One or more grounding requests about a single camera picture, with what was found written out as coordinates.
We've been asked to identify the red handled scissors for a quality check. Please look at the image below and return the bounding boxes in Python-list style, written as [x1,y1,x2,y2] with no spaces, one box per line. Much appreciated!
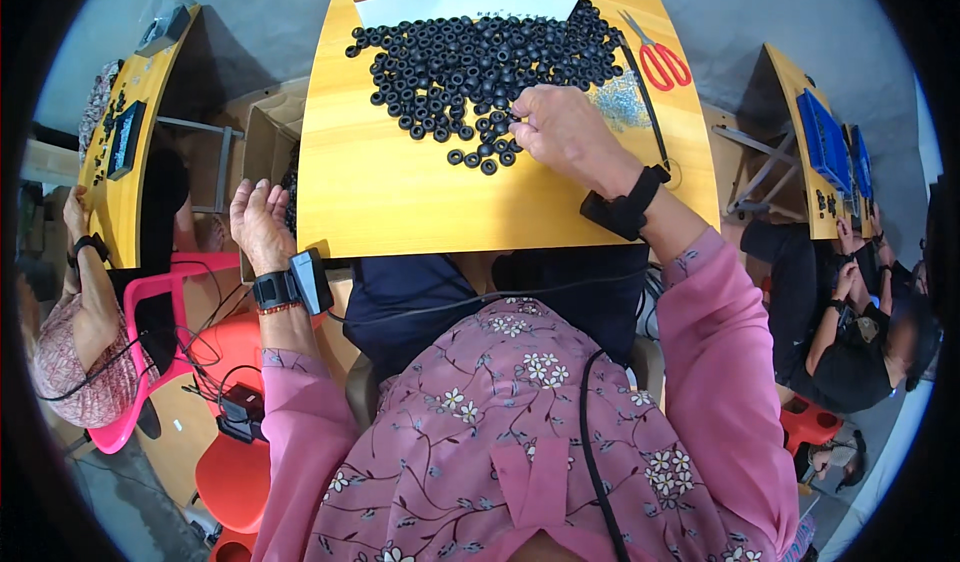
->
[618,10,693,93]

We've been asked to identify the black wrist band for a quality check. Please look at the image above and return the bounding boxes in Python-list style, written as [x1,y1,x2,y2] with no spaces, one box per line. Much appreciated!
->
[252,247,336,316]
[579,164,673,242]

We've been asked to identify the yellow side table with trays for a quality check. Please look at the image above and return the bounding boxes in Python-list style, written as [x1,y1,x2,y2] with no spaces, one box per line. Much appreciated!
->
[77,0,246,271]

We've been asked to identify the long black cable tie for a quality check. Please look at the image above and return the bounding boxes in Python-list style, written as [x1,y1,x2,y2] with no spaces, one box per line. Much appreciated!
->
[618,35,674,174]

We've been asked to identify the person's left hand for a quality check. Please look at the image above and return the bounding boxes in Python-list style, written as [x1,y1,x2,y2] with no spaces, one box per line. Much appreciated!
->
[228,178,299,277]

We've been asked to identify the black box with cables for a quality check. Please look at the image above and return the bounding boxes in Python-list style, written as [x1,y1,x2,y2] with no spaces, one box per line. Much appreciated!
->
[180,365,270,445]

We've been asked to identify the person's body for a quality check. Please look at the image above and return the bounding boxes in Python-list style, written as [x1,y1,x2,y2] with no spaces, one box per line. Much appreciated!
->
[251,226,817,562]

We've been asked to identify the pink plastic chair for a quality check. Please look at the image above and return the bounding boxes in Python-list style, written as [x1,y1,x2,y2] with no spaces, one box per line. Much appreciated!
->
[85,252,243,455]

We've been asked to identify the orange plastic stool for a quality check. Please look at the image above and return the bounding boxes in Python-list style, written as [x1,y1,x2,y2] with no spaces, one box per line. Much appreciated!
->
[186,310,333,536]
[207,526,260,562]

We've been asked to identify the pile of small metal parts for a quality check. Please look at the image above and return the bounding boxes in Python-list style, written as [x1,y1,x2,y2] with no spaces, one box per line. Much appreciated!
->
[589,88,654,133]

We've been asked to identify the red plastic stool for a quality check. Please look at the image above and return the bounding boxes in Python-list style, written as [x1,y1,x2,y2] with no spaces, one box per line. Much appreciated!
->
[778,394,844,458]

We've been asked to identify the pile of black rubber rings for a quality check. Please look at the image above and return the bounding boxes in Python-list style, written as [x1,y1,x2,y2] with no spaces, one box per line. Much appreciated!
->
[345,0,626,177]

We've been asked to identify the person's right hand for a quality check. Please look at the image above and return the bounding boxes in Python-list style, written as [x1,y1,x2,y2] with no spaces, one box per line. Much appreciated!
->
[509,85,646,200]

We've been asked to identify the open cardboard carton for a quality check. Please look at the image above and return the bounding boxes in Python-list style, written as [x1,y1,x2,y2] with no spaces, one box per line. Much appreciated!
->
[238,95,310,284]

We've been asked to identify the yellow wooden table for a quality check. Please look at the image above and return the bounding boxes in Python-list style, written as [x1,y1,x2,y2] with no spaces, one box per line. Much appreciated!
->
[297,0,722,260]

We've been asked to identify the yellow table with blue trays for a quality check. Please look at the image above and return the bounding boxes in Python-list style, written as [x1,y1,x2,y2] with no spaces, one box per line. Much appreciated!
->
[711,43,877,242]

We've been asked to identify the person's legs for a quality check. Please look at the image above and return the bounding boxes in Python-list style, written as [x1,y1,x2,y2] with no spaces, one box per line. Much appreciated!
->
[342,244,652,384]

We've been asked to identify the black cable on body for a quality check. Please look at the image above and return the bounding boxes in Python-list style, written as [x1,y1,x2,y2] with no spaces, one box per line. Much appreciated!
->
[578,348,633,562]

